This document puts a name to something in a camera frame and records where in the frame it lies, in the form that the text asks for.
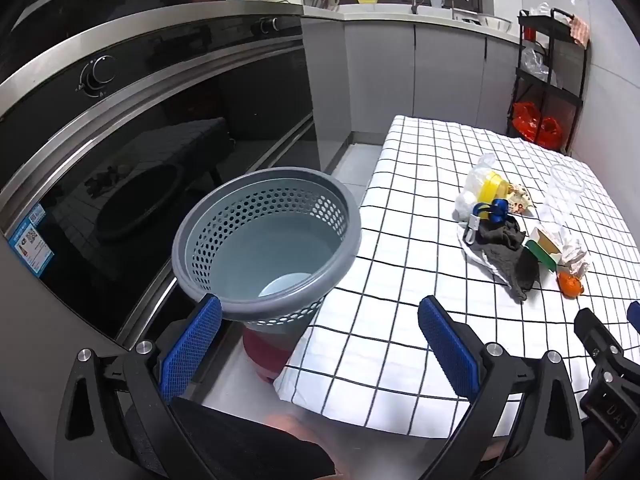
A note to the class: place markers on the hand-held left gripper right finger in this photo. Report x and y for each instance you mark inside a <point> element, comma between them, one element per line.
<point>445,345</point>

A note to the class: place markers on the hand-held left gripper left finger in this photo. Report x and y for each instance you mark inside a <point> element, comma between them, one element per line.
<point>192,345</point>

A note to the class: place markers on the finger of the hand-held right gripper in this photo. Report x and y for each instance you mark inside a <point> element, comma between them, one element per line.
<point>634,314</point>
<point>595,332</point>

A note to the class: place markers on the white tissue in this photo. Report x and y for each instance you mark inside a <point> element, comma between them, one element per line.
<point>571,255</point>

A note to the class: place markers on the green white carton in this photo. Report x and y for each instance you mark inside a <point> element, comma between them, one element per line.
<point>545,255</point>

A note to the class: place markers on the dark grey rag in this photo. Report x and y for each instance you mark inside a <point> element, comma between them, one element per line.
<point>505,250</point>

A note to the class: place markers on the clear plastic cup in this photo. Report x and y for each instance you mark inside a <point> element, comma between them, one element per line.
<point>560,200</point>

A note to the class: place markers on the grey perforated waste basket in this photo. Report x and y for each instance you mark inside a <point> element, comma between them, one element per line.
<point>280,240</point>

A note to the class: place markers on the orange peel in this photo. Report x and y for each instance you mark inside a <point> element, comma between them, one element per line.
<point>570,284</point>

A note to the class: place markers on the red stool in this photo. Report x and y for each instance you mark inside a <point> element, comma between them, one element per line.
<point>265,360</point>

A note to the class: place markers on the clear plastic wrapper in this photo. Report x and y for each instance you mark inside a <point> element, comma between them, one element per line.
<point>482,262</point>

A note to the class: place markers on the white black checkered tablecloth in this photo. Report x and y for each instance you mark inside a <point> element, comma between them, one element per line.
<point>400,260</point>

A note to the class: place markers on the person's black shorts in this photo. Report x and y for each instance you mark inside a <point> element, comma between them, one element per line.
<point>225,440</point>

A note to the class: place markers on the person's leg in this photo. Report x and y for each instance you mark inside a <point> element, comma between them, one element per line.
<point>295,430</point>

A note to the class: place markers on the white plastic bag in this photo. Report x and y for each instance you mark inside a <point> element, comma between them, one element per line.
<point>467,200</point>

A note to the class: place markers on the red white snack wrapper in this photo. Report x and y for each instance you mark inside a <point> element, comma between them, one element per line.
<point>520,200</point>

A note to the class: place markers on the yellow tape roll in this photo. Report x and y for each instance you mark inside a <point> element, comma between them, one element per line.
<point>492,180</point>

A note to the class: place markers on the black built-in oven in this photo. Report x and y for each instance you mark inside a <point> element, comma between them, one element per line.
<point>150,160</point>

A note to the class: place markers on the blue energy label sticker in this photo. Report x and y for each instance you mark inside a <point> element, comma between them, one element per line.
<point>30,240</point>

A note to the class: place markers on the red plastic bag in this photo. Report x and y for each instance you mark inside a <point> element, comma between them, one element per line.
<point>551,134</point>
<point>526,122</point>

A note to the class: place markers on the black shelf rack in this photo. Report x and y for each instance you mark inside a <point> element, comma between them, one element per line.
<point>550,92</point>

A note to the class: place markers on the clear plastic bag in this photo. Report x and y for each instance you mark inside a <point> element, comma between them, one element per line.
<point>537,62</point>

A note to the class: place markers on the grey kitchen cabinet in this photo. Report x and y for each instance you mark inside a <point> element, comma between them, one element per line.
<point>400,70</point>

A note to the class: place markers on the black control knob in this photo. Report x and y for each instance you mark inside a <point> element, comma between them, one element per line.
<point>97,76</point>
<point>270,25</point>

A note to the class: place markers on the orange checkered towel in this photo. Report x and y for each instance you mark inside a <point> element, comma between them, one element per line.
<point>580,32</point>

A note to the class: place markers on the chrome faucet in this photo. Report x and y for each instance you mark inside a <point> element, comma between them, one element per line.
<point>456,5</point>

